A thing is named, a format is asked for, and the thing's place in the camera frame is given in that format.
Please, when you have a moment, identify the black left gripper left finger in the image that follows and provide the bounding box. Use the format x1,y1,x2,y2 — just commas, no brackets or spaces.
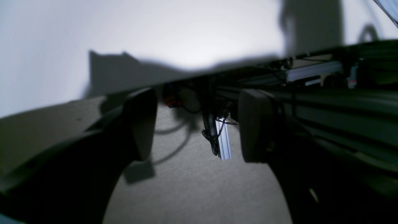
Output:
1,88,157,224

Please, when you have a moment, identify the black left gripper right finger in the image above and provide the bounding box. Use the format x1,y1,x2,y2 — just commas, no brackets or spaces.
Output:
238,89,398,224

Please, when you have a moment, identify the aluminium extrusion rail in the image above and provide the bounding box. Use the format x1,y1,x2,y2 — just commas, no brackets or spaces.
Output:
215,117,232,160

